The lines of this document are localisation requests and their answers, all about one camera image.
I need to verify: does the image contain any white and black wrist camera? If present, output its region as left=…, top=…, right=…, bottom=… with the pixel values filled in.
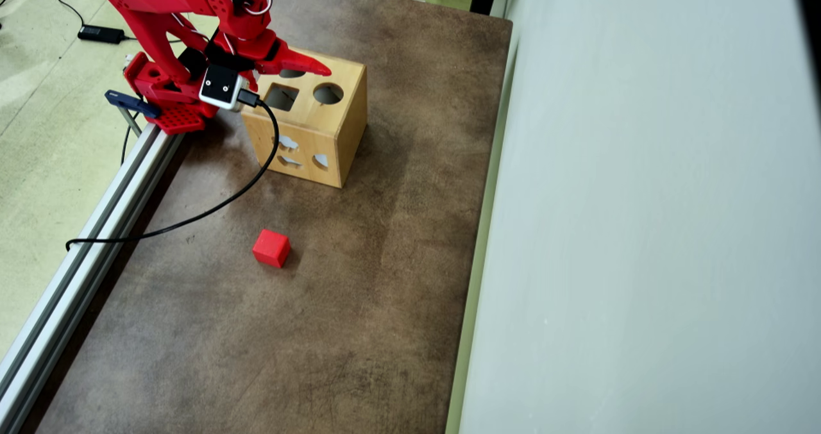
left=199, top=64, right=246, bottom=112

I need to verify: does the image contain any black camera usb cable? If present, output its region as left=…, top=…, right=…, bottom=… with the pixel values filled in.
left=66, top=90, right=281, bottom=252

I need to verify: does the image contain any blue clamp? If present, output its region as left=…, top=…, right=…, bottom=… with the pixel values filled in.
left=105, top=90, right=161, bottom=138

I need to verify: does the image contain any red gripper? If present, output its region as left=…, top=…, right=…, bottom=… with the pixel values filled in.
left=208, top=27, right=332, bottom=93

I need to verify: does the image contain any black power adapter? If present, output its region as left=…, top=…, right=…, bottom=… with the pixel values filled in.
left=78, top=25, right=126, bottom=45

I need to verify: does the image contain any wooden shape sorter box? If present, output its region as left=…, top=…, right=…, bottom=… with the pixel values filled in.
left=241, top=43, right=368, bottom=189

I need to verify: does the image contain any red cube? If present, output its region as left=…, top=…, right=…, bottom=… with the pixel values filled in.
left=251, top=229, right=291, bottom=269

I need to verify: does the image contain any aluminium profile rail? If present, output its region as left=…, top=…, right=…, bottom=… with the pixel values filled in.
left=0, top=123, right=187, bottom=434

